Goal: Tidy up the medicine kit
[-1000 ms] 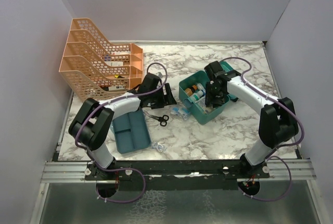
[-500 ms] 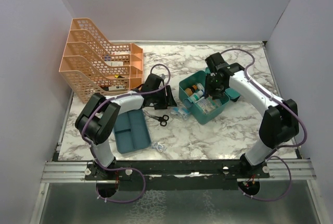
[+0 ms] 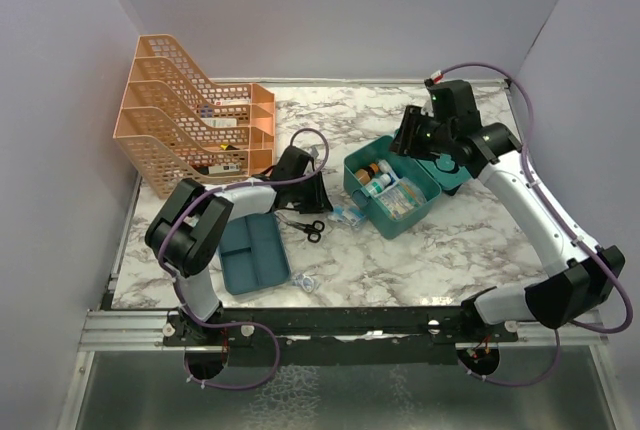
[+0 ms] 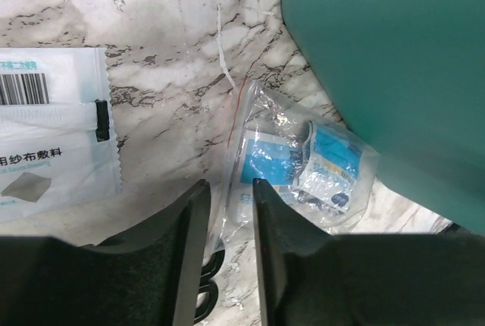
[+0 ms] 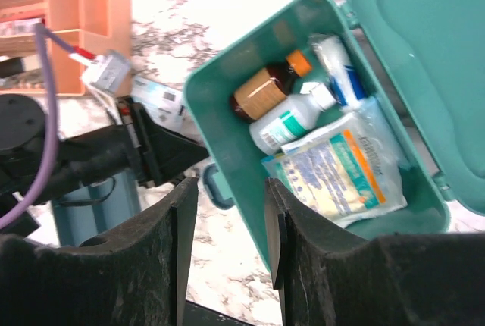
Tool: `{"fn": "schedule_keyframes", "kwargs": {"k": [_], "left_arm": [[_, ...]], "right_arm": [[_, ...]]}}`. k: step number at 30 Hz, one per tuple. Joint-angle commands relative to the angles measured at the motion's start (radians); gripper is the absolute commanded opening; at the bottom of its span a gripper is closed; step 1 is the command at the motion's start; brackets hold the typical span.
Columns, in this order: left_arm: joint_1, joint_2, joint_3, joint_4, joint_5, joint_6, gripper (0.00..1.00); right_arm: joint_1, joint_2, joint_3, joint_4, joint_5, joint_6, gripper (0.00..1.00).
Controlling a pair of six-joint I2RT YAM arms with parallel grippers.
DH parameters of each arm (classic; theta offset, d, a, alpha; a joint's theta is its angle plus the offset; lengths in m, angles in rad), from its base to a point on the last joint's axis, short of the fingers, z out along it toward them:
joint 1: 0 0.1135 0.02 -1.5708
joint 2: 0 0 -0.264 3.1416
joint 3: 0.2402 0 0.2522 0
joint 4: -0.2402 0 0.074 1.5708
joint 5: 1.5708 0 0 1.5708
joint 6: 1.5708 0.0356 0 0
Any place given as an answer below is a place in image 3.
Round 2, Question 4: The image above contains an orange plastic file organizer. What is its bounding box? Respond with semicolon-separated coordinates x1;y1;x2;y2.
113;34;276;198

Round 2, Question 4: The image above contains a green orange bandage box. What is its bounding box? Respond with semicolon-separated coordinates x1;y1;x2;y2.
374;178;427;221

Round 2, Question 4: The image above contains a teal divided tray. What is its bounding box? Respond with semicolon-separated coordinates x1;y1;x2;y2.
217;213;291;296

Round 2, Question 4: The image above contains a brown iodine bottle orange cap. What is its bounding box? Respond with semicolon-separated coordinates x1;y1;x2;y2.
354;163;380;185

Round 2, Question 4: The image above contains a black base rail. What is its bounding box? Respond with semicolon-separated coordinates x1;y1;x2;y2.
163;306;517;367

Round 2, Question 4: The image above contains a clear small plastic packet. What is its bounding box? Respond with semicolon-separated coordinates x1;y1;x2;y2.
291;273;317;293

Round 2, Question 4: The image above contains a small bottle blue cap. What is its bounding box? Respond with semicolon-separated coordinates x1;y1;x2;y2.
376;159;399;180

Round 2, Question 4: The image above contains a green medicine box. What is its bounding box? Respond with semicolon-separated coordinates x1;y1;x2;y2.
343;135;471;240

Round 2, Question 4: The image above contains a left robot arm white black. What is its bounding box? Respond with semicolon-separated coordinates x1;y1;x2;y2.
144;145;328;345

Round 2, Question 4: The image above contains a white bottle green label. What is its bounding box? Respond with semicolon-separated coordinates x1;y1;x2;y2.
363;173;394;197

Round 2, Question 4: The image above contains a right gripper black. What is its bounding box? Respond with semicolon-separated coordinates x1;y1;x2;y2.
388;105;453;162

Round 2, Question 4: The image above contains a small blue white box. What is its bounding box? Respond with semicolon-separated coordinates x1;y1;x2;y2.
328;205;367;229

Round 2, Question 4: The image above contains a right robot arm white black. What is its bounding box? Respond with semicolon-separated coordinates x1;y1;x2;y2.
389;78;625;341

